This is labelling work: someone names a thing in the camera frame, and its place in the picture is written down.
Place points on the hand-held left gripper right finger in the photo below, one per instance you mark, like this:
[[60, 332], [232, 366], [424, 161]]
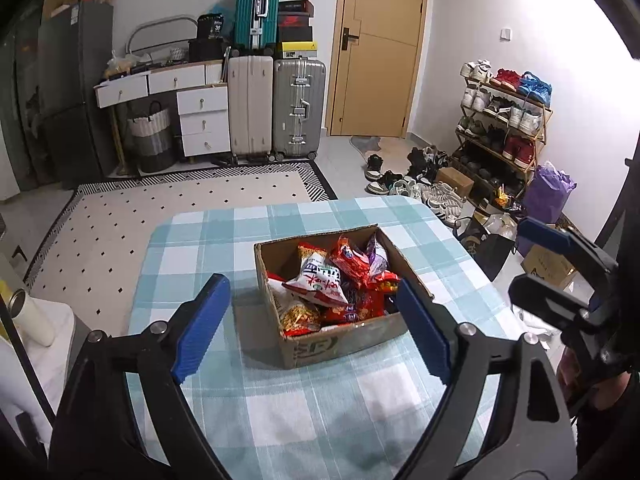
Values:
[[425, 330]]

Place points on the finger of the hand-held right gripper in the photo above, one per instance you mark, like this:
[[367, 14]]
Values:
[[540, 295], [542, 235]]

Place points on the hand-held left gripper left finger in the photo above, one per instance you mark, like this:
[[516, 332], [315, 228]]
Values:
[[202, 325]]

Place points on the small red snack packet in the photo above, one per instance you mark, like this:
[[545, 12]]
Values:
[[385, 280]]

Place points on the dark red snack packet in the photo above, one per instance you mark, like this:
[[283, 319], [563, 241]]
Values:
[[350, 310]]

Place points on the purple snack packet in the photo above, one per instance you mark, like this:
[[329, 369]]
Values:
[[378, 255]]

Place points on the red white snack packet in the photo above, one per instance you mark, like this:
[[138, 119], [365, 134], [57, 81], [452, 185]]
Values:
[[295, 315], [312, 280]]

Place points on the red blue-label snack packet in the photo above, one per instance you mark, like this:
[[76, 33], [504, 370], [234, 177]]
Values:
[[350, 257]]

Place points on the large cardboard box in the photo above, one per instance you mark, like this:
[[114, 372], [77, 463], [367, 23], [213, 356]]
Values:
[[320, 347]]

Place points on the orange red snack packet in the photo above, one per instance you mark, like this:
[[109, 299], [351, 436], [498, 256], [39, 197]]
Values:
[[311, 252]]

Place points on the person's right hand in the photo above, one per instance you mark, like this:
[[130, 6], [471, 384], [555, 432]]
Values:
[[572, 372]]

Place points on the white plastic bag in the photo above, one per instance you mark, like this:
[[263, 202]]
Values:
[[530, 322]]

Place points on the open brown carton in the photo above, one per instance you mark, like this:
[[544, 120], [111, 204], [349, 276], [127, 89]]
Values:
[[545, 265]]

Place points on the purple bag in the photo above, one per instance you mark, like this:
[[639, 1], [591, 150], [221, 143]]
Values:
[[547, 195]]

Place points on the black paper bag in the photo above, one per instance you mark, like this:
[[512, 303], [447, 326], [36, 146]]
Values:
[[485, 250]]

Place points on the wooden shoe rack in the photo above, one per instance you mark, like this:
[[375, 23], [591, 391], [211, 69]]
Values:
[[500, 160]]

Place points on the small brown cardboard box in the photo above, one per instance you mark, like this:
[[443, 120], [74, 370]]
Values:
[[455, 182]]

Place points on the rows of assorted shoes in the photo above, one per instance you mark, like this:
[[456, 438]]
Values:
[[520, 120]]

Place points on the dotted patterned rug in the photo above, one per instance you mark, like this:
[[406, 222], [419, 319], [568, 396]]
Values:
[[175, 210]]

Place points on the pile of sneakers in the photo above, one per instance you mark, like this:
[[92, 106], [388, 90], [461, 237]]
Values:
[[420, 185]]

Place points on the teal checked tablecloth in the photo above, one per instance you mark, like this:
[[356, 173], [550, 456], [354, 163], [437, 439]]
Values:
[[310, 410]]

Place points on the cream cup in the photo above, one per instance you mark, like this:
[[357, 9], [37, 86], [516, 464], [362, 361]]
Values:
[[32, 317]]

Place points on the woven laundry basket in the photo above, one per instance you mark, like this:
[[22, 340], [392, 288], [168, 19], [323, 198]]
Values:
[[150, 140]]

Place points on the grey door mat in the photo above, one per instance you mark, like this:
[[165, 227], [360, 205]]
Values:
[[370, 144]]

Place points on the yellow packet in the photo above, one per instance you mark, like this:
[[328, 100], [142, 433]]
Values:
[[6, 310]]

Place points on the white drawer desk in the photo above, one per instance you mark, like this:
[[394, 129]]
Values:
[[200, 100]]

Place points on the beige suitcase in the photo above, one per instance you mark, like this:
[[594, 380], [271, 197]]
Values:
[[250, 105]]

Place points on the silver suitcase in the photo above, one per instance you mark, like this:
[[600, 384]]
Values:
[[300, 110]]

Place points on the wooden door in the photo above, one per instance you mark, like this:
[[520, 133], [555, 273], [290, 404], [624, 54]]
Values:
[[380, 50]]

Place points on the grey refrigerator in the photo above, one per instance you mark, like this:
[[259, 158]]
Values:
[[75, 95]]

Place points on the small striped basket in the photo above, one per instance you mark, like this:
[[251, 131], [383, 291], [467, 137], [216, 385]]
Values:
[[177, 54]]

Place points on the clear plastic bag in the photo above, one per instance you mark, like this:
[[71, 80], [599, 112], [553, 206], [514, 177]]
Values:
[[120, 64]]

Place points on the black case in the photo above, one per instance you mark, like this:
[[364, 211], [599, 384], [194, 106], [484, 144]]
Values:
[[207, 49]]

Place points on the black yellow shoe box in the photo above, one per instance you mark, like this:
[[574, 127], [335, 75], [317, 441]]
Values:
[[297, 50]]

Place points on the black printed box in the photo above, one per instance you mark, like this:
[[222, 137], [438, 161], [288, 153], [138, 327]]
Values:
[[209, 26]]

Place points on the red black shoe box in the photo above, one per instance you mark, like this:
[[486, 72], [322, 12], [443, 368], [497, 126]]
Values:
[[295, 20]]

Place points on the teal suitcase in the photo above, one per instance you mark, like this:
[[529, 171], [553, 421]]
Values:
[[257, 10]]

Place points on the grey tube frame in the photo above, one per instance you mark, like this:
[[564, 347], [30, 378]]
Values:
[[150, 22]]

